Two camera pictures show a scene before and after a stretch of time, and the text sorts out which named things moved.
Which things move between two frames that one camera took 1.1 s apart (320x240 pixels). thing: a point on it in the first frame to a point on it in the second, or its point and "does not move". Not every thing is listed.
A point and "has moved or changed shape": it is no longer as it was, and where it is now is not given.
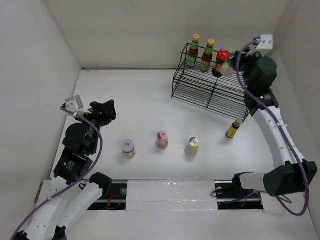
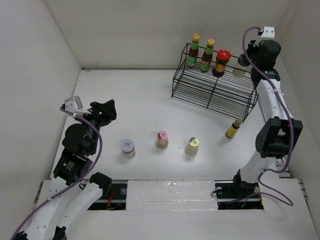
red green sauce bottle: [207, 56] does not move
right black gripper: [243, 57] to [251, 47]
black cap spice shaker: [232, 61] has moved or changed shape
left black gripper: [105, 111] does not move
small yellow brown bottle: [231, 132] does not move
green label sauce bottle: [193, 51] does not move
